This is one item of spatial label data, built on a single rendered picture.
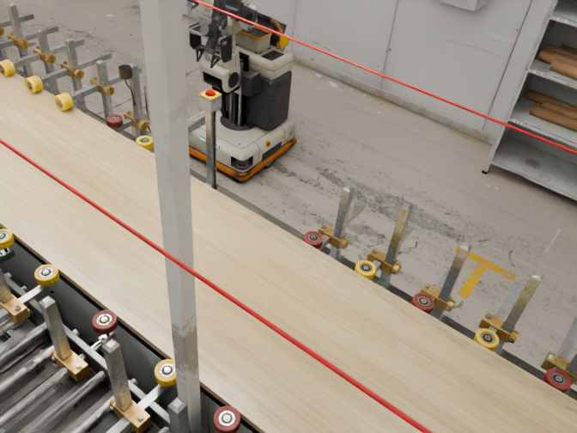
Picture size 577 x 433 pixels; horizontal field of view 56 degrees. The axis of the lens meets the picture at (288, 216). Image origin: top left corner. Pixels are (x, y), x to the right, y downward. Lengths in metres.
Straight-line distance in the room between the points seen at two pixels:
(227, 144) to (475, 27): 2.12
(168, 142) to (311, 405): 1.02
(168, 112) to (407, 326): 1.29
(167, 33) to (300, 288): 1.30
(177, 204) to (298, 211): 2.62
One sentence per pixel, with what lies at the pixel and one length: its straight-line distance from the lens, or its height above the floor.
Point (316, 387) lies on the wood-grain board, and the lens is 1.78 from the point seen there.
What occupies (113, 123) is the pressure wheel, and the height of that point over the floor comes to 0.90.
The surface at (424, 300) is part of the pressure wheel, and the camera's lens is 2.08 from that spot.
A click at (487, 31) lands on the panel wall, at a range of 4.59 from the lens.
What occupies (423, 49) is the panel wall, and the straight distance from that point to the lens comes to 4.83.
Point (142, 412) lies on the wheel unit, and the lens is 1.80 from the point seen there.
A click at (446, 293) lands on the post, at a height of 0.87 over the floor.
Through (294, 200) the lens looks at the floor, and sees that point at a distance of 3.78.
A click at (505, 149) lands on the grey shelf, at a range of 4.61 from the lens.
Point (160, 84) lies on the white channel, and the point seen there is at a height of 1.96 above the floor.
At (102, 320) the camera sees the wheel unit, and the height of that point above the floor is 0.91.
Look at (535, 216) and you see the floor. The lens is 4.25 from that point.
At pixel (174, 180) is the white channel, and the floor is 1.76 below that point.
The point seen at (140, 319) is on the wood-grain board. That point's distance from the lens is 1.94.
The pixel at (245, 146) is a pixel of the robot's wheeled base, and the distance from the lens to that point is 3.77.
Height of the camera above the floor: 2.42
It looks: 42 degrees down
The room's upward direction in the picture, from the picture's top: 6 degrees clockwise
